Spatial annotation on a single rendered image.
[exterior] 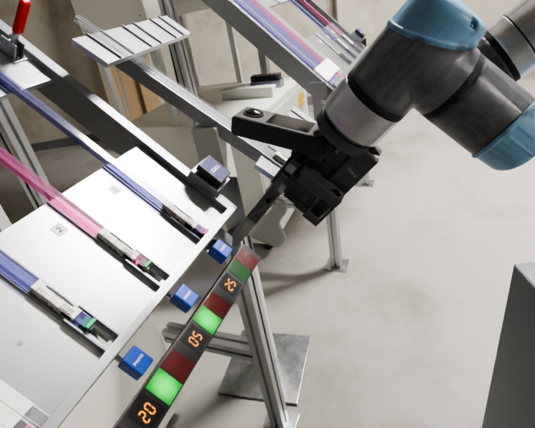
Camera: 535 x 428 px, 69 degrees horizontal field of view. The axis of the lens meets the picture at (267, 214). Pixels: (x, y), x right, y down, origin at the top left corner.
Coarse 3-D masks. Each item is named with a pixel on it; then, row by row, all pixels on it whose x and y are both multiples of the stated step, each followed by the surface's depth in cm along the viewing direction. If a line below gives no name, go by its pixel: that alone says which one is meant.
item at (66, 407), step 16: (208, 240) 60; (192, 256) 57; (176, 272) 54; (160, 288) 51; (144, 320) 48; (128, 336) 45; (112, 352) 43; (96, 368) 42; (80, 384) 40; (64, 400) 38; (80, 400) 43; (64, 416) 38
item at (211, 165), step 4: (208, 160) 68; (212, 160) 69; (204, 164) 67; (208, 164) 68; (212, 164) 68; (216, 164) 69; (208, 168) 67; (212, 168) 67; (216, 168) 68; (220, 168) 68; (224, 168) 69; (212, 172) 67; (216, 172) 67; (220, 172) 68; (224, 172) 68; (228, 172) 69; (216, 176) 67; (220, 176) 67; (224, 176) 68; (220, 180) 67
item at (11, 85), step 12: (0, 72) 60; (12, 84) 60; (24, 96) 60; (36, 108) 60; (48, 108) 61; (48, 120) 60; (60, 120) 60; (72, 132) 60; (84, 144) 60; (96, 144) 61; (96, 156) 61; (108, 156) 61; (120, 168) 61; (132, 180) 61; (144, 192) 61; (156, 192) 62; (156, 204) 62; (204, 228) 62
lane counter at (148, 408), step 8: (144, 400) 45; (152, 400) 46; (136, 408) 44; (144, 408) 45; (152, 408) 45; (160, 408) 46; (128, 416) 43; (136, 416) 44; (144, 416) 44; (152, 416) 45; (160, 416) 45; (144, 424) 44; (152, 424) 44
